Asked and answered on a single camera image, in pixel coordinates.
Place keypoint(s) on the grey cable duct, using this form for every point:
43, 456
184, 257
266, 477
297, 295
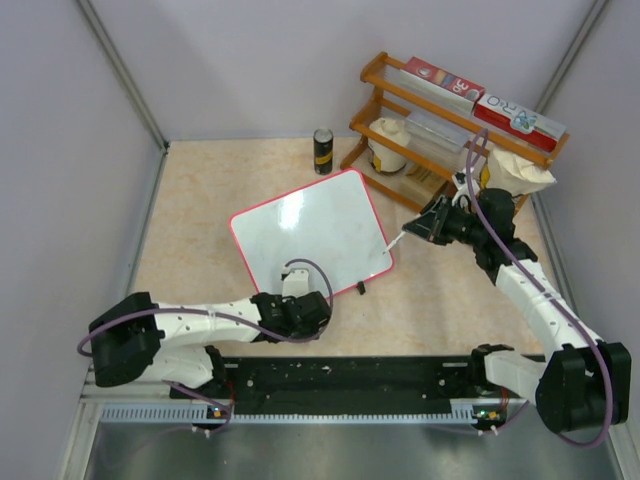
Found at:
455, 413

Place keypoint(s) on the white marker pen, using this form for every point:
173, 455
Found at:
393, 243

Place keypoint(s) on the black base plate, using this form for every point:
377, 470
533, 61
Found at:
354, 385

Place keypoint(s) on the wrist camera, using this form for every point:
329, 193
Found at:
465, 190
295, 282

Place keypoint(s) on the red white foil box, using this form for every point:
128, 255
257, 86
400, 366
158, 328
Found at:
527, 125

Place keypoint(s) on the clear plastic box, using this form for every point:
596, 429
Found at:
428, 128

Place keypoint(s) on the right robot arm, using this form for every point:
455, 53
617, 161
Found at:
582, 381

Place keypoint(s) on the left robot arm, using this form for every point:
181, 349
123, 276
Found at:
138, 339

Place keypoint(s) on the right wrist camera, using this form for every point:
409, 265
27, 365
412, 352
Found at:
465, 190

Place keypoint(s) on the wooden two tier rack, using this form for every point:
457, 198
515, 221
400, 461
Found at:
386, 150

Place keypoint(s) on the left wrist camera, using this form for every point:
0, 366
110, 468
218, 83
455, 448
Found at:
295, 282

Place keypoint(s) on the black drink can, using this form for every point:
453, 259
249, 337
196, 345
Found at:
323, 151

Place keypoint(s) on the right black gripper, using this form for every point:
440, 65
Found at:
431, 226

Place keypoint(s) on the brown cardboard packet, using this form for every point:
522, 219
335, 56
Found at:
421, 185

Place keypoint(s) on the cream cloth bag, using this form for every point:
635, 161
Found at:
510, 172

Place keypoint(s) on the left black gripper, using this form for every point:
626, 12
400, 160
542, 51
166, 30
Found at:
307, 331

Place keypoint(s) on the pink framed whiteboard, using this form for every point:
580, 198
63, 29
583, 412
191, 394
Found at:
331, 222

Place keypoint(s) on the red box with 3D print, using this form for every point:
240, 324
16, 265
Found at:
441, 86

